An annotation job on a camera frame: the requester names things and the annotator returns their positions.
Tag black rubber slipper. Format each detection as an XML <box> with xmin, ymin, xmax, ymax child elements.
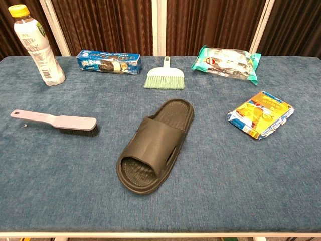
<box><xmin>116</xmin><ymin>98</ymin><xmax>196</xmax><ymax>195</ymax></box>

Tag mint green mini broom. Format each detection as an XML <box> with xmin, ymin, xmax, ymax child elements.
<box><xmin>143</xmin><ymin>56</ymin><xmax>186</xmax><ymax>90</ymax></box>

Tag blue cookie box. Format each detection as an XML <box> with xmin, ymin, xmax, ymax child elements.
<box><xmin>76</xmin><ymin>49</ymin><xmax>142</xmax><ymax>75</ymax></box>

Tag blue table cloth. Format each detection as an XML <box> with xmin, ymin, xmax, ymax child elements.
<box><xmin>0</xmin><ymin>55</ymin><xmax>321</xmax><ymax>233</ymax></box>

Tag teal clear snack bag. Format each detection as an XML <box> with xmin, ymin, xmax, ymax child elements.
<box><xmin>191</xmin><ymin>45</ymin><xmax>262</xmax><ymax>86</ymax></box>

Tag yellow blue crumpled snack pack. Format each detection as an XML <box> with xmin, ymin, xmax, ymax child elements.
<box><xmin>227</xmin><ymin>90</ymin><xmax>295</xmax><ymax>140</ymax></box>

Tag brown pleated curtain panel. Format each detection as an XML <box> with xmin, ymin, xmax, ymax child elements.
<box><xmin>51</xmin><ymin>0</ymin><xmax>153</xmax><ymax>57</ymax></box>
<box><xmin>0</xmin><ymin>0</ymin><xmax>61</xmax><ymax>61</ymax></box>
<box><xmin>258</xmin><ymin>0</ymin><xmax>321</xmax><ymax>60</ymax></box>
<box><xmin>166</xmin><ymin>0</ymin><xmax>269</xmax><ymax>57</ymax></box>

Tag drink bottle with yellow cap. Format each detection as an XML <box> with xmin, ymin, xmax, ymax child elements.
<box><xmin>8</xmin><ymin>4</ymin><xmax>66</xmax><ymax>86</ymax></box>

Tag white screen frame post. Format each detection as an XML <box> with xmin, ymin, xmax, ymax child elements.
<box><xmin>39</xmin><ymin>0</ymin><xmax>72</xmax><ymax>57</ymax></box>
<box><xmin>151</xmin><ymin>0</ymin><xmax>168</xmax><ymax>57</ymax></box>
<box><xmin>249</xmin><ymin>0</ymin><xmax>275</xmax><ymax>55</ymax></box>

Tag white table frame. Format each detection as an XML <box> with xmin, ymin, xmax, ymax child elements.
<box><xmin>0</xmin><ymin>232</ymin><xmax>321</xmax><ymax>241</ymax></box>

